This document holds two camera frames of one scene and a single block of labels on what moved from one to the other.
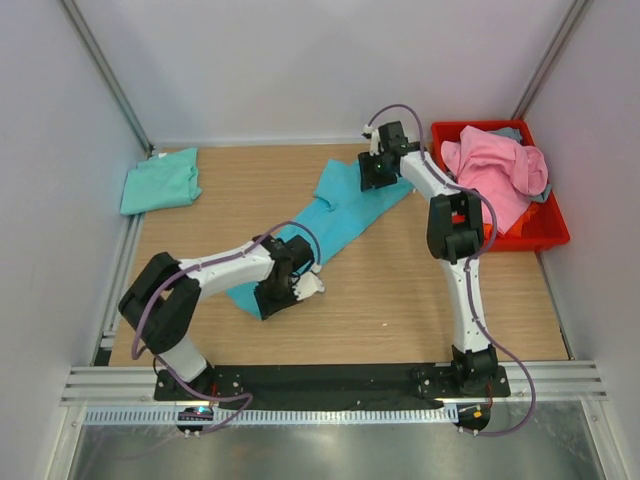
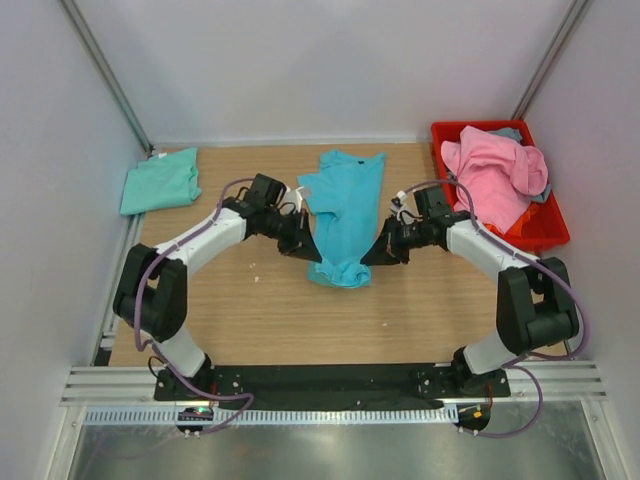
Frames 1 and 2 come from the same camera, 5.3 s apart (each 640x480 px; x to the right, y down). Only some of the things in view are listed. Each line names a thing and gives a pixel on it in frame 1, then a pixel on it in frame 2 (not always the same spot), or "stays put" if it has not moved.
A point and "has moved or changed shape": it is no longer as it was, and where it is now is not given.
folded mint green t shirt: (164, 180) stays put
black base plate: (324, 385) stays put
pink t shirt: (507, 172) stays put
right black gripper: (367, 178) to (387, 249)
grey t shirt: (516, 134) stays put
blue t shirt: (341, 211) has moved or changed shape
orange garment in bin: (515, 231) stays put
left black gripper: (268, 308) to (301, 243)
